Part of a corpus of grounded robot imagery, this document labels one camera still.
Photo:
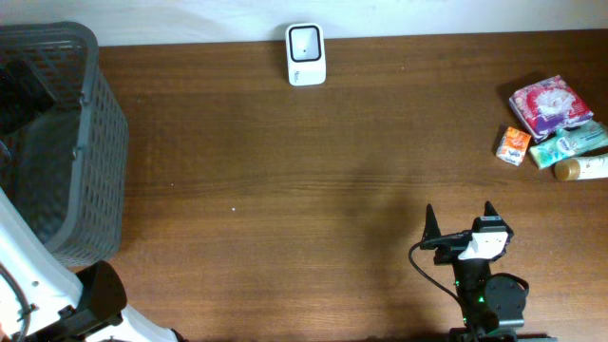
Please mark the grey plastic mesh basket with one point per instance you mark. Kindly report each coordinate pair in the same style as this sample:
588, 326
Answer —
64, 141

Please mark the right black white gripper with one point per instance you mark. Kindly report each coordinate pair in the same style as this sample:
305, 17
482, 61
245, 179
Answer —
449, 241

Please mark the orange snack packet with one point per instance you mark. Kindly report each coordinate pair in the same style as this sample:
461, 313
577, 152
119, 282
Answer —
513, 146

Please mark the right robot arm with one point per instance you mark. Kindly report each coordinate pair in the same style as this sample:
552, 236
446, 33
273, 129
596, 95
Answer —
491, 304

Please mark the teal tissue pocket pack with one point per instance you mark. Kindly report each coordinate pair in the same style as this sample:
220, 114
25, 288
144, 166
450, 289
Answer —
554, 150

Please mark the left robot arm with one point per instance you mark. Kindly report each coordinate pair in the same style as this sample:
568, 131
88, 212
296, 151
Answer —
50, 303

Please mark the red purple snack packet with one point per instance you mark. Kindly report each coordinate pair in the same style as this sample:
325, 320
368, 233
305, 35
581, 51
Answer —
548, 106

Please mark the white lotion tube gold cap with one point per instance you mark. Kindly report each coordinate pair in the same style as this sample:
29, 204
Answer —
582, 168

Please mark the teal green snack packet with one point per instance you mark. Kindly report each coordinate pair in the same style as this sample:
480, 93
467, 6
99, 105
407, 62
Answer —
590, 136

